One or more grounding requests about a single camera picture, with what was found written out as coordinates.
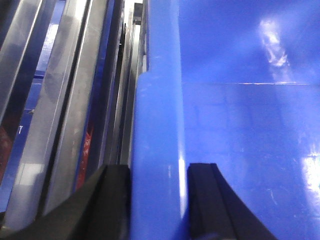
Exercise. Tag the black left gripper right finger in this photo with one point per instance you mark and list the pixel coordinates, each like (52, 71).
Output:
(215, 210)

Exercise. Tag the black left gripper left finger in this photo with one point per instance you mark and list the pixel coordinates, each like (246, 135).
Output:
(99, 210)

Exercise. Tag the blue plastic bin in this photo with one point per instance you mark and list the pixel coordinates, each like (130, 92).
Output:
(234, 83)

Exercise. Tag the red snack package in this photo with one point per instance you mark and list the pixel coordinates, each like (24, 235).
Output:
(84, 157)

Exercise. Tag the stainless steel shelf rail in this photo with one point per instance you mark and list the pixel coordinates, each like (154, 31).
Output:
(63, 67)

